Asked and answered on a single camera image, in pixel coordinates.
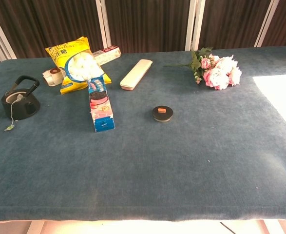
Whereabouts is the tea bag with string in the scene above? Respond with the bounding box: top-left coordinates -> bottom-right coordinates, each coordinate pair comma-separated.
3,93 -> 24,132

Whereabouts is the yellow marshmallow bag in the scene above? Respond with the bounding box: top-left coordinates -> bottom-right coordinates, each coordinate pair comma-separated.
45,36 -> 113,96

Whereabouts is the black teapot lid orange knob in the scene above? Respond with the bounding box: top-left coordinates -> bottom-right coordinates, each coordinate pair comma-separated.
152,105 -> 175,123

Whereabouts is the blue pink cookie box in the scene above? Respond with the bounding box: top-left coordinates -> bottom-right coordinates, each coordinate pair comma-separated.
87,77 -> 116,133

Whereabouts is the cream oblong case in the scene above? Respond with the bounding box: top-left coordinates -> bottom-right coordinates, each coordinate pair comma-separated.
119,58 -> 153,92

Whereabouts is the blue table cloth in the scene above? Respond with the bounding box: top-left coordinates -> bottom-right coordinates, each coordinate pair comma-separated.
0,45 -> 286,222

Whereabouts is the long cling wrap box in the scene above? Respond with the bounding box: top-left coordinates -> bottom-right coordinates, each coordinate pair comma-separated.
42,44 -> 122,87

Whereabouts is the pink artificial flower bouquet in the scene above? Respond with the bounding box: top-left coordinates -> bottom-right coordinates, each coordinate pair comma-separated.
164,46 -> 243,91

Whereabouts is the black teapot with handle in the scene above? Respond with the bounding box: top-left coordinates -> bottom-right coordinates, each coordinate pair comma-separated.
0,75 -> 41,121

